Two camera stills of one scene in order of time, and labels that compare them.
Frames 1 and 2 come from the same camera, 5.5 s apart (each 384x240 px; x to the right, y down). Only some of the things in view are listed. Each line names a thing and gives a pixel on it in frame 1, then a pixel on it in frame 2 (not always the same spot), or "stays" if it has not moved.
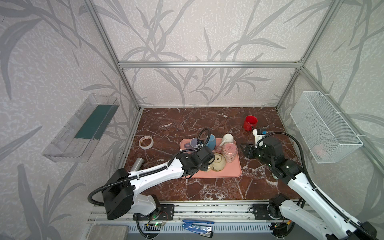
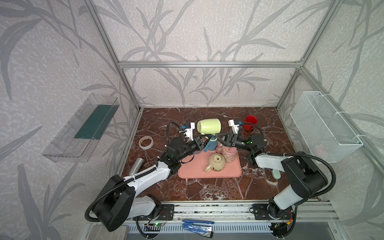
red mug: (250, 122) stays
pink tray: (232, 169) stays
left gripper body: (208, 156) → (198, 142)
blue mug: (211, 142) stays
